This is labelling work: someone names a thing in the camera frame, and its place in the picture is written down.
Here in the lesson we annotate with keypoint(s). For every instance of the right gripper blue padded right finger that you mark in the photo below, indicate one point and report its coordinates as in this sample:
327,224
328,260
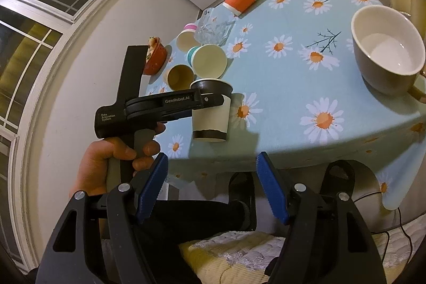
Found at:
271,183

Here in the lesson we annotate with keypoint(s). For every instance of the window with white frame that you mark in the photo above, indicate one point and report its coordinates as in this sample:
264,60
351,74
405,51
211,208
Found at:
35,35

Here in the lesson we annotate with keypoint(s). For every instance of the pink-banded paper cup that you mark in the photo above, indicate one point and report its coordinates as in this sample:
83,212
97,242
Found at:
186,38

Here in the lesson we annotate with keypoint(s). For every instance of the red bowl with food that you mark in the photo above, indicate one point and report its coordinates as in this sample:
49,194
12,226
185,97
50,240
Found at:
156,56

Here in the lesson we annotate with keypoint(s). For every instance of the yellowish quilted cushion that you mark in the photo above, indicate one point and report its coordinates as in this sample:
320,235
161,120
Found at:
233,257

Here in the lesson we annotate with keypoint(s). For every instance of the light blue daisy tablecloth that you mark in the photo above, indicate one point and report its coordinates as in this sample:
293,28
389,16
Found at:
299,96

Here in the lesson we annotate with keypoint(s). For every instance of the brown kraft paper cup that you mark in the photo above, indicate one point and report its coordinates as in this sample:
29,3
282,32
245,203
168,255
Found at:
179,77

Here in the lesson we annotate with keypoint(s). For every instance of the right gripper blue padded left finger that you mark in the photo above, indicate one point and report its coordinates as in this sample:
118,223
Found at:
147,194

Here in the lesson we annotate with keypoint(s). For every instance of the teal-banded paper cup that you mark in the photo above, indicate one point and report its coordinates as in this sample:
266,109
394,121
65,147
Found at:
207,61

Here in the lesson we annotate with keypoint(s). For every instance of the large beige ceramic mug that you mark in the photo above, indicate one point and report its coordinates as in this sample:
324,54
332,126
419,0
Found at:
389,51

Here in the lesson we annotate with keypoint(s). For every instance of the person's left hand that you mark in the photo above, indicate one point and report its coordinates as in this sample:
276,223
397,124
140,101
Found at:
93,168

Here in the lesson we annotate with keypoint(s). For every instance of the white black-banded paper cup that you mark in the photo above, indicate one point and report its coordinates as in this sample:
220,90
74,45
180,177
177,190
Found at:
210,124

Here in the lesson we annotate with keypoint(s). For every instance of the clear glass tumbler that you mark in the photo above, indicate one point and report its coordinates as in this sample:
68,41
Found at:
214,26

